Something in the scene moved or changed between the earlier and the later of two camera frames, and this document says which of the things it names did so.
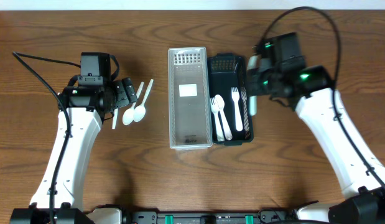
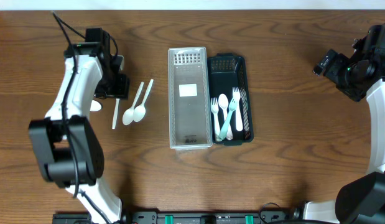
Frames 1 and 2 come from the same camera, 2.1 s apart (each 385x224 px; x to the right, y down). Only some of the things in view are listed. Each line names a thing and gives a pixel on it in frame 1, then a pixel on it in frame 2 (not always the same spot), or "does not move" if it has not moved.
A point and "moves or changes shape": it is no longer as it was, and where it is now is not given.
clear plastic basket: x=189 y=99 does not move
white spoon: x=220 y=102 moves or changes shape
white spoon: x=140 y=111 does not move
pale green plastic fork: x=253 y=63 to x=232 y=106
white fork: x=215 y=109 does not move
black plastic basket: x=227 y=71 does not move
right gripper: x=252 y=79 to x=332 y=72
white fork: x=236 y=97 does not move
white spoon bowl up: x=114 y=119 does not move
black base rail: x=211 y=217 does not move
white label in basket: x=186 y=90 does not move
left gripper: x=122 y=93 to x=116 y=90
